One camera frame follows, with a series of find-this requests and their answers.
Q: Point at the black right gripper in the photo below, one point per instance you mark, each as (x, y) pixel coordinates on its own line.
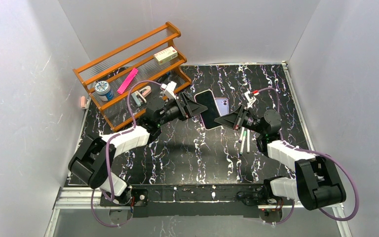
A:
(240, 116)

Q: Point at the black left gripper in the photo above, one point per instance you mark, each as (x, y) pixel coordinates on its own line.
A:
(182, 106)

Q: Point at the black phone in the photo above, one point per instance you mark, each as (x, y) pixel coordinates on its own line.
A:
(207, 98)

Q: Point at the black smartphone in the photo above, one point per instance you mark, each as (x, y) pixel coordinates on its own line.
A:
(222, 105)

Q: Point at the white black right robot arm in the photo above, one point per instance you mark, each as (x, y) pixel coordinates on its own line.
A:
(317, 183)

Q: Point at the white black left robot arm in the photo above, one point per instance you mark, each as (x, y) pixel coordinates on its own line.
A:
(92, 160)

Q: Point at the green tipped white pen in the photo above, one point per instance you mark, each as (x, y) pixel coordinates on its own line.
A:
(242, 145)

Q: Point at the purple capped pen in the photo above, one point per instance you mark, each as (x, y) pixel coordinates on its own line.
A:
(242, 132)

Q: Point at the dark marker on shelf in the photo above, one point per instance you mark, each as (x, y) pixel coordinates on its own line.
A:
(162, 78)

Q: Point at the cream cardboard box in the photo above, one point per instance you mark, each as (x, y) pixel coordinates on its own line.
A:
(165, 55)

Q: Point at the pink flat bar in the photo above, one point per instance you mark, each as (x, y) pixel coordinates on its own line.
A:
(127, 81)

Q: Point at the orange wooden shelf rack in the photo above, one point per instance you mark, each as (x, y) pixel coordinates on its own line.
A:
(132, 66)

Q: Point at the blue lidded jar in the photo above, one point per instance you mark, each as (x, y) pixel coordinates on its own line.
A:
(104, 91)

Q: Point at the black base bar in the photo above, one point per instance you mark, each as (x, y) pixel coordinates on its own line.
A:
(197, 200)

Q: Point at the pink eraser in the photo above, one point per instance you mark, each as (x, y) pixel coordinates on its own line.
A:
(83, 102)

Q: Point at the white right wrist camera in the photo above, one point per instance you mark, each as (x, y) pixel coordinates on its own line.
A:
(251, 98)

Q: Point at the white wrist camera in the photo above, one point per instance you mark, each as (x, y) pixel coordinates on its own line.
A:
(251, 98)
(168, 90)

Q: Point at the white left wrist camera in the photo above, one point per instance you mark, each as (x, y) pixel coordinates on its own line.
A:
(168, 90)

